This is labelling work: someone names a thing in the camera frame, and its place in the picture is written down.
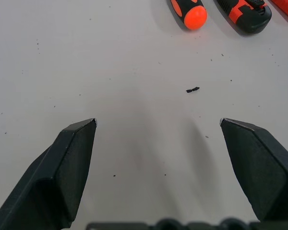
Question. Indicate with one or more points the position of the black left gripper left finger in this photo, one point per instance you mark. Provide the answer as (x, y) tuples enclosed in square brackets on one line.
[(50, 177)]

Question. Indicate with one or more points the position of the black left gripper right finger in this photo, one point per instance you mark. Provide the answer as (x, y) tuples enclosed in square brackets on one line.
[(259, 167)]

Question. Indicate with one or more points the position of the orange and black utility knife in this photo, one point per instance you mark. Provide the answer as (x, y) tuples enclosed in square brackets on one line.
[(248, 13)]

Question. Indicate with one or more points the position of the small black debris scrap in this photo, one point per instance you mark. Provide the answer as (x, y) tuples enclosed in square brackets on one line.
[(192, 89)]

